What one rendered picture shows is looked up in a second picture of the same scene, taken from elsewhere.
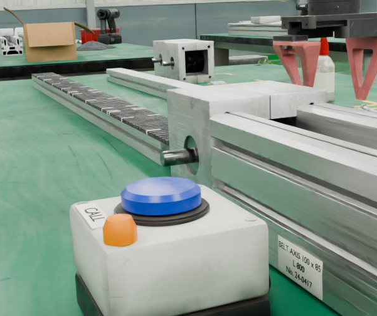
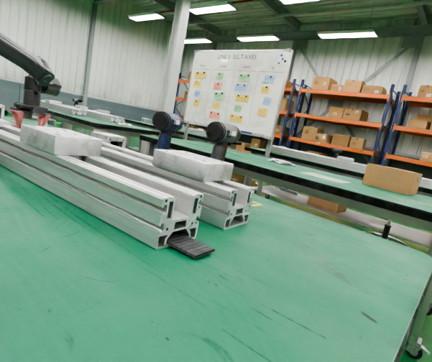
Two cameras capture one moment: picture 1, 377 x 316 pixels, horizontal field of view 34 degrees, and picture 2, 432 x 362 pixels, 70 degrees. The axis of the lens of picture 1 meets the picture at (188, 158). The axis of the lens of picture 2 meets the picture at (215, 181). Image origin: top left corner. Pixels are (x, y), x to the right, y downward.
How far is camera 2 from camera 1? 73 cm
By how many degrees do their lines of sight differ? 34
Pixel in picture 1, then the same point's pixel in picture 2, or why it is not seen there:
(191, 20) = (16, 92)
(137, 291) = not seen: outside the picture
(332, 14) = (29, 105)
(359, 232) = not seen: outside the picture
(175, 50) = not seen: outside the picture
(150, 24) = not seen: outside the picture
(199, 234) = not seen: outside the picture
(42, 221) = not seen: outside the picture
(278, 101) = not seen: outside the picture
